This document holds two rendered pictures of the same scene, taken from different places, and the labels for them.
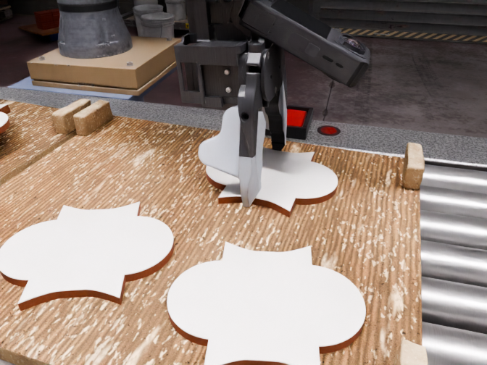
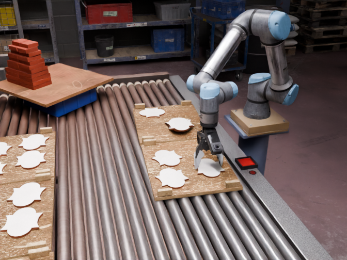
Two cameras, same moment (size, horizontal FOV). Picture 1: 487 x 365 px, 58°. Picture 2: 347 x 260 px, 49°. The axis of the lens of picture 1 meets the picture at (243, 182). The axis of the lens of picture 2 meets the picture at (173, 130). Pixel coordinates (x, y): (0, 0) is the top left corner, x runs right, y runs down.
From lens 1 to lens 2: 1.34 m
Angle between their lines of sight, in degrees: 52
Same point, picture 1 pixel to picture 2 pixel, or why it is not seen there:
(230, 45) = (201, 135)
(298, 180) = (209, 171)
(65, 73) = (236, 118)
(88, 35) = (249, 110)
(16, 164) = (180, 139)
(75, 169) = (186, 145)
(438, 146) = (265, 192)
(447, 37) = not seen: outside the picture
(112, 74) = (244, 126)
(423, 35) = not seen: outside the picture
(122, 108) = (224, 137)
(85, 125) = not seen: hidden behind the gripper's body
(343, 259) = (191, 183)
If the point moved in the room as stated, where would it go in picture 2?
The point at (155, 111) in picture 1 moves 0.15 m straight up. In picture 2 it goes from (228, 143) to (231, 115)
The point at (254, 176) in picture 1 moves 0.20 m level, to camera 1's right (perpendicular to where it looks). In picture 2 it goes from (195, 162) to (224, 188)
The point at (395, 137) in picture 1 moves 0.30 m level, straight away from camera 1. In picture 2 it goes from (263, 184) to (331, 177)
